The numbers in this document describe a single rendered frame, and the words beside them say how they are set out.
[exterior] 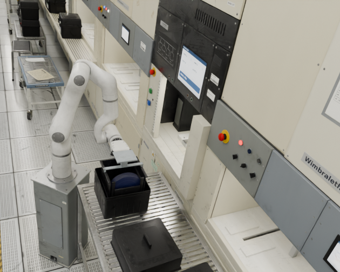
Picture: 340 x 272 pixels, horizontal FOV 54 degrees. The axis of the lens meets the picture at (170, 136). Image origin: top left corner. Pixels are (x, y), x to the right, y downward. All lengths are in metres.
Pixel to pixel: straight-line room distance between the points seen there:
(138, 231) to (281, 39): 1.18
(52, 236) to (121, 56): 2.13
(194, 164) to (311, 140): 0.81
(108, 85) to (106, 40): 1.88
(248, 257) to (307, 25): 1.18
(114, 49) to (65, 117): 1.93
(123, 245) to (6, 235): 1.45
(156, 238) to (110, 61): 2.46
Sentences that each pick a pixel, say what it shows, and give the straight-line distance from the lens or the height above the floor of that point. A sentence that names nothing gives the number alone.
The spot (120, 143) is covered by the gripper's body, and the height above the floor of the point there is 1.12.
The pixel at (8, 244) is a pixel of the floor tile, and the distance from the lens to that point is 3.01.
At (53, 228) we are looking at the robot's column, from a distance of 2.55.
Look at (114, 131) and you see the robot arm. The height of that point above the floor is 1.13.
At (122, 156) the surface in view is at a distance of 1.94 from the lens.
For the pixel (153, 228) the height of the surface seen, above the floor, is 0.86.
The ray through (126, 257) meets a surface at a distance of 1.77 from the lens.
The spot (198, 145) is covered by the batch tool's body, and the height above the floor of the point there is 1.28.
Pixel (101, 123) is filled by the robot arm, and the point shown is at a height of 1.20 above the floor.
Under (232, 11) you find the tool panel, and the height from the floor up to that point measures 1.97.
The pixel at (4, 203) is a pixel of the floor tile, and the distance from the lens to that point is 3.33.
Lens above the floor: 2.28
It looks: 32 degrees down
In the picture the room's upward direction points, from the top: 10 degrees clockwise
